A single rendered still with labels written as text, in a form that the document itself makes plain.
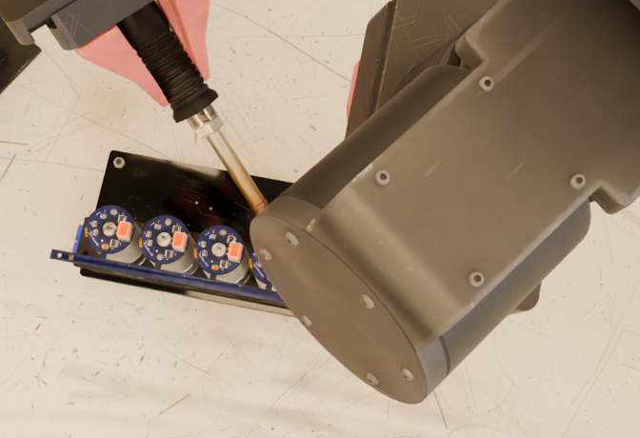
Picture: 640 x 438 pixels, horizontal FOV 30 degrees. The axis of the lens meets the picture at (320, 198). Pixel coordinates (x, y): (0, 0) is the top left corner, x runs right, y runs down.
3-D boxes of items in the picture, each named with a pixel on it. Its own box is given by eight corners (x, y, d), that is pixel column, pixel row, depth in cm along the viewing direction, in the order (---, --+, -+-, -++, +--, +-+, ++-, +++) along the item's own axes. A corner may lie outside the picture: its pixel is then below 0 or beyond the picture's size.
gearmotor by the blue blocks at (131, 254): (112, 225, 65) (90, 200, 60) (156, 232, 64) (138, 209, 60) (101, 268, 64) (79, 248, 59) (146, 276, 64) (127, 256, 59)
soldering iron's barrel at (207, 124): (278, 210, 60) (210, 102, 58) (284, 214, 58) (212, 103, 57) (254, 227, 60) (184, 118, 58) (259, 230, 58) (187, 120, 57)
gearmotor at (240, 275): (212, 243, 64) (200, 221, 59) (257, 251, 64) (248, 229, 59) (203, 288, 64) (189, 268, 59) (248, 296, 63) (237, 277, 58)
